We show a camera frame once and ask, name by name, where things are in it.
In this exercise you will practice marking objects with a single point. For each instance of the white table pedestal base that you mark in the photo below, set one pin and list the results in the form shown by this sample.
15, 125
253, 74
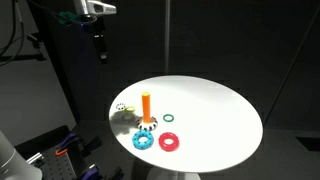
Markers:
173, 174

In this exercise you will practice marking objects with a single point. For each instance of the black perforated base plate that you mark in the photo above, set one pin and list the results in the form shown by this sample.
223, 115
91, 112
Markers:
43, 166

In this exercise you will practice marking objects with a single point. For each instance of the black floor plate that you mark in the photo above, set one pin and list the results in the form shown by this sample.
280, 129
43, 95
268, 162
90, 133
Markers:
310, 143

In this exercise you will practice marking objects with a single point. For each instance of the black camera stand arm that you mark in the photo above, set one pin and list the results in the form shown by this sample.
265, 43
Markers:
26, 57

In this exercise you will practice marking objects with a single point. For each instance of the grey vertical pole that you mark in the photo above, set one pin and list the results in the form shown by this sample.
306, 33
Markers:
167, 36

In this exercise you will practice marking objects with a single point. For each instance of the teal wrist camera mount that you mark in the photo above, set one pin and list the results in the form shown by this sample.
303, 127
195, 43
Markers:
68, 17

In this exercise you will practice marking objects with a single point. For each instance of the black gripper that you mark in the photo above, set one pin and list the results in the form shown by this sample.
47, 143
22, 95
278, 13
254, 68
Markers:
96, 30

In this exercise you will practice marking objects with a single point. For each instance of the silver aluminium bar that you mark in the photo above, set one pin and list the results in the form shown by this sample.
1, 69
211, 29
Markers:
34, 158

